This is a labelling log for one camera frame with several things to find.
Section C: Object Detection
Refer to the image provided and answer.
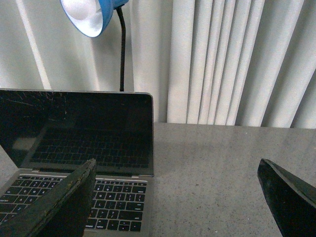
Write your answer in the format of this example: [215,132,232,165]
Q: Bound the blue desk lamp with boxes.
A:
[60,0,128,92]

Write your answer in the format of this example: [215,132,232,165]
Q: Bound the white pleated curtain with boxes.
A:
[0,0,316,128]

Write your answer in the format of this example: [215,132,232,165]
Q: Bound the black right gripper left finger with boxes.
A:
[0,159,96,237]

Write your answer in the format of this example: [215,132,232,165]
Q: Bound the grey laptop computer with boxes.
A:
[0,89,154,237]

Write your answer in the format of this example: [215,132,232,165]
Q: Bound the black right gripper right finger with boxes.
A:
[257,159,316,237]

